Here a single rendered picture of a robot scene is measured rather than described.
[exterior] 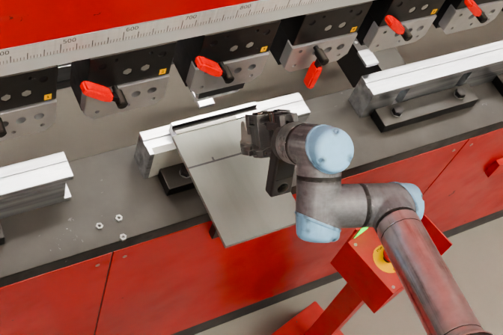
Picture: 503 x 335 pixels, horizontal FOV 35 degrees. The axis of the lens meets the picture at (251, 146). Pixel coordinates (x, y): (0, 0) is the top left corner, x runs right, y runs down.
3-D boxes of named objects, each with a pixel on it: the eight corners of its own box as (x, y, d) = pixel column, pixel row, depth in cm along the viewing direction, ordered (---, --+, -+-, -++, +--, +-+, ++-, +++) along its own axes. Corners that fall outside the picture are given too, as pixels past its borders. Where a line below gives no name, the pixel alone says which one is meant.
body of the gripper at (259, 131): (278, 108, 152) (308, 111, 141) (283, 152, 153) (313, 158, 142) (242, 114, 149) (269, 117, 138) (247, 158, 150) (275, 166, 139)
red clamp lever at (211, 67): (205, 65, 131) (236, 78, 139) (195, 46, 133) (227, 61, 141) (197, 71, 131) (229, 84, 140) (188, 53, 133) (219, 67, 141)
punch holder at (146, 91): (83, 121, 136) (90, 61, 123) (66, 84, 140) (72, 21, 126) (163, 102, 143) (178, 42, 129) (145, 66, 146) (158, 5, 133)
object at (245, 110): (174, 142, 163) (176, 134, 161) (168, 130, 165) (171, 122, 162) (257, 120, 172) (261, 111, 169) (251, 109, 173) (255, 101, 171)
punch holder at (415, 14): (364, 54, 162) (395, -2, 148) (344, 23, 165) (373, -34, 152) (421, 40, 168) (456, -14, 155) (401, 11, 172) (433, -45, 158)
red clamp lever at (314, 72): (307, 92, 155) (322, 60, 147) (298, 75, 157) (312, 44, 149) (314, 90, 156) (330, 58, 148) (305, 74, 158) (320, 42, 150)
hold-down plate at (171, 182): (166, 197, 167) (168, 189, 164) (156, 176, 169) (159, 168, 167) (287, 161, 179) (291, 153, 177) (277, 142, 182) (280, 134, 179)
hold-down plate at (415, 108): (380, 133, 191) (385, 126, 188) (370, 116, 193) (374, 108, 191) (474, 105, 203) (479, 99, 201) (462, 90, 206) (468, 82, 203)
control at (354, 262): (373, 313, 188) (403, 283, 173) (329, 262, 192) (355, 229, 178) (426, 271, 198) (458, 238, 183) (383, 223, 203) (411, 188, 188)
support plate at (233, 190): (224, 248, 150) (225, 246, 149) (171, 138, 161) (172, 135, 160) (304, 221, 158) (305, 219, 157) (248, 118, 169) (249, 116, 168)
